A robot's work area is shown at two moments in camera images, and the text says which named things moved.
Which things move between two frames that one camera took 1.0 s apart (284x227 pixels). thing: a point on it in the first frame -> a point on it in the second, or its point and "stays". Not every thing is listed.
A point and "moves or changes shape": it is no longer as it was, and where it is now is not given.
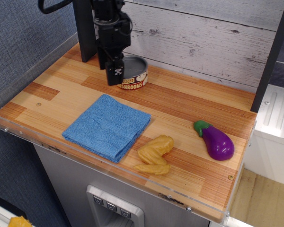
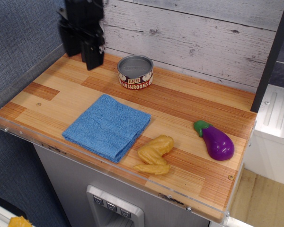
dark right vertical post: (272, 56) stays
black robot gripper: (112, 39) -> (82, 18)
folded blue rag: (108, 127) stays
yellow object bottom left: (20, 221) stays
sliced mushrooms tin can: (135, 72) moves or changes shape
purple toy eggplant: (219, 145) stays
